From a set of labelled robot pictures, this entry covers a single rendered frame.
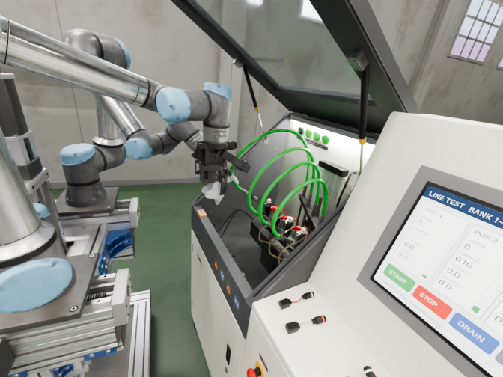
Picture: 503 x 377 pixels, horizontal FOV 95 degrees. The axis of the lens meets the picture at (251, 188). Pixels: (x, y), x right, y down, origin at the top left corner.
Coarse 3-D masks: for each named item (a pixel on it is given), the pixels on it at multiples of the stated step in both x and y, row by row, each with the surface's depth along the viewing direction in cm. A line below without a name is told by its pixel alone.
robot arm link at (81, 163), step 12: (72, 144) 95; (84, 144) 95; (60, 156) 90; (72, 156) 88; (84, 156) 90; (96, 156) 95; (72, 168) 90; (84, 168) 91; (96, 168) 96; (72, 180) 92; (84, 180) 93
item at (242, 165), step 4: (224, 152) 67; (228, 152) 68; (224, 156) 67; (228, 156) 68; (232, 156) 69; (228, 160) 69; (232, 160) 69; (236, 160) 70; (240, 160) 70; (236, 164) 70; (240, 164) 71; (244, 164) 71; (248, 164) 73; (240, 168) 72; (244, 168) 72; (248, 168) 73; (244, 172) 74; (248, 172) 73
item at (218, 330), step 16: (192, 240) 132; (192, 256) 137; (192, 272) 142; (208, 272) 110; (192, 288) 148; (208, 288) 113; (192, 304) 154; (208, 304) 116; (224, 304) 94; (208, 320) 120; (224, 320) 96; (208, 336) 124; (224, 336) 98; (240, 336) 81; (208, 352) 128; (224, 352) 101; (224, 368) 104
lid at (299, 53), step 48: (192, 0) 80; (240, 0) 63; (288, 0) 52; (336, 0) 42; (240, 48) 94; (288, 48) 72; (336, 48) 58; (384, 48) 50; (288, 96) 110; (336, 96) 83; (384, 96) 62
